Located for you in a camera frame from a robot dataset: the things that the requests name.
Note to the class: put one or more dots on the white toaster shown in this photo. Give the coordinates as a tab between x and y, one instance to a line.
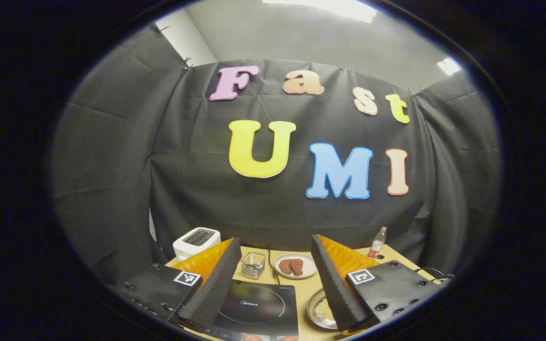
196	242

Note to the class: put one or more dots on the steel pot with soybeans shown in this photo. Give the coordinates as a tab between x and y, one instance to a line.
319	310

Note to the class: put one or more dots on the white plate with meat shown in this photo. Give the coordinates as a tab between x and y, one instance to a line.
295	266

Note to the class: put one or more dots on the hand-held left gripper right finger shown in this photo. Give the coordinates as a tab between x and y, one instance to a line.
334	284

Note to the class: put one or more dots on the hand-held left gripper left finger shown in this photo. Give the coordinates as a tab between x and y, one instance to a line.
216	284

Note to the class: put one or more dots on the clear water bottle red label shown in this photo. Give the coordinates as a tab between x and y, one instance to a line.
377	244

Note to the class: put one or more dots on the clear glass container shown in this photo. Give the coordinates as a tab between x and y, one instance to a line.
253	266

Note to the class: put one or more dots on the black induction cooktop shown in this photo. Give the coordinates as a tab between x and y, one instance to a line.
259	308

